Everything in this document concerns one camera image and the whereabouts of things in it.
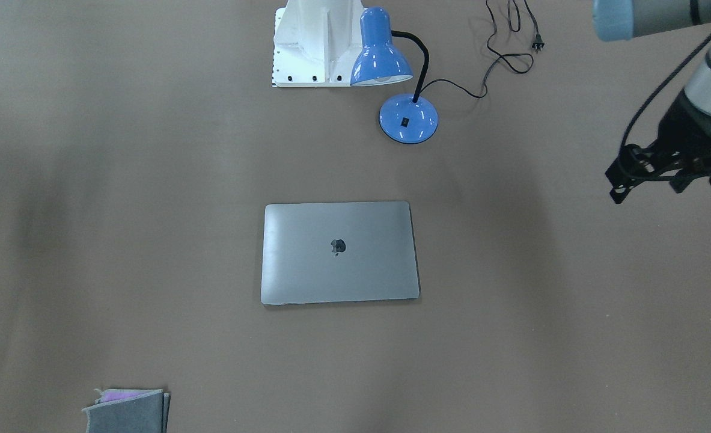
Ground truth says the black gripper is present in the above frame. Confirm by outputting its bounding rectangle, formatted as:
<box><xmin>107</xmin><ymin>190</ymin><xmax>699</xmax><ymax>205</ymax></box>
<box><xmin>605</xmin><ymin>91</ymin><xmax>711</xmax><ymax>204</ymax></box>

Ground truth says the grey laptop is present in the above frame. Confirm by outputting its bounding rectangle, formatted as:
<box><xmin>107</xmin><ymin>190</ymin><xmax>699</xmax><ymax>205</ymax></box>
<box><xmin>261</xmin><ymin>201</ymin><xmax>421</xmax><ymax>306</ymax></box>

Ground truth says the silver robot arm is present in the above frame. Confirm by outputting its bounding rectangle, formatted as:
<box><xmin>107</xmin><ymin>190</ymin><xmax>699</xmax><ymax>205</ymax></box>
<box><xmin>593</xmin><ymin>1</ymin><xmax>711</xmax><ymax>204</ymax></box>

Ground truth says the blue desk lamp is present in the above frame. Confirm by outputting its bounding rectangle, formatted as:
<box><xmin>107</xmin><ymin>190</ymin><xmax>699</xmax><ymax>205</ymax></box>
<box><xmin>350</xmin><ymin>7</ymin><xmax>439</xmax><ymax>145</ymax></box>

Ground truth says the grey folded cloth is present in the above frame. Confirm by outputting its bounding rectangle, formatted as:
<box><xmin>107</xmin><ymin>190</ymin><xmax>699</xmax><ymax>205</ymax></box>
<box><xmin>82</xmin><ymin>388</ymin><xmax>170</xmax><ymax>432</ymax></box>

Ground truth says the white pedestal column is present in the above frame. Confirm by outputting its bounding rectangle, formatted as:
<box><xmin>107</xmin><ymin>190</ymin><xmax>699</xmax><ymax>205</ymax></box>
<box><xmin>271</xmin><ymin>1</ymin><xmax>365</xmax><ymax>88</ymax></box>

